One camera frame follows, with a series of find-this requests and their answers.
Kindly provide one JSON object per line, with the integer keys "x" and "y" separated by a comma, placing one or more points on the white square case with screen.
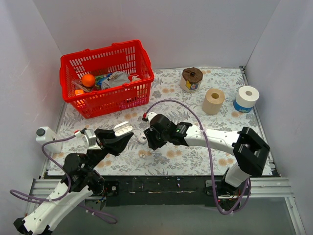
{"x": 142, "y": 139}

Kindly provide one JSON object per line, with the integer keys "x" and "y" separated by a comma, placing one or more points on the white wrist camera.
{"x": 147, "y": 117}
{"x": 89, "y": 137}

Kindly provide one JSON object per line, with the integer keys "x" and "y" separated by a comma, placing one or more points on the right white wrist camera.
{"x": 147, "y": 117}

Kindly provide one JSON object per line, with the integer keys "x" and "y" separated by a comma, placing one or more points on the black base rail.
{"x": 155, "y": 190}

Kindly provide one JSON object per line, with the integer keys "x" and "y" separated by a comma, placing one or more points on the red plastic shopping basket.
{"x": 129, "y": 57}

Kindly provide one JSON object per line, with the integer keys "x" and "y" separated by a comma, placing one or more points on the brown topped paper roll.
{"x": 191, "y": 79}

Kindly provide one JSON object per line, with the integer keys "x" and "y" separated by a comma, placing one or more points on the beige toilet paper roll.
{"x": 213, "y": 101}

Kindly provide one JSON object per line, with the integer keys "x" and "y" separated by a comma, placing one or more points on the white box with grey knob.
{"x": 45, "y": 134}

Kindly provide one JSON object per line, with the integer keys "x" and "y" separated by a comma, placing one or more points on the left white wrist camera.
{"x": 89, "y": 137}

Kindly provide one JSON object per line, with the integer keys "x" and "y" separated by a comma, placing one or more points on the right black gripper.
{"x": 150, "y": 138}

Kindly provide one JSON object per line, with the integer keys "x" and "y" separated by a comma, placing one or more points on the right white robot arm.
{"x": 248, "y": 148}

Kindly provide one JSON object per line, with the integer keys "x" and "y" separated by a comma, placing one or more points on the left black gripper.
{"x": 103, "y": 138}

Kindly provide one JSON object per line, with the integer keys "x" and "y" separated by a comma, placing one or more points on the grey crumpled snack bag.
{"x": 115, "y": 79}

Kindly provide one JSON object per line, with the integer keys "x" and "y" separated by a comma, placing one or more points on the white toilet roll blue wrap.
{"x": 245, "y": 99}

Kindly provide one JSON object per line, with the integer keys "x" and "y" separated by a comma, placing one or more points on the orange fruit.
{"x": 88, "y": 80}

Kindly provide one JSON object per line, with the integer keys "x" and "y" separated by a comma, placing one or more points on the white oval earbud charging case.
{"x": 122, "y": 128}

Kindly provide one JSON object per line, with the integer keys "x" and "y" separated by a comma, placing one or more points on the small orange box in basket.
{"x": 79, "y": 92}

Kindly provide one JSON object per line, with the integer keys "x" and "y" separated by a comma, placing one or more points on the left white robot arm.
{"x": 80, "y": 180}

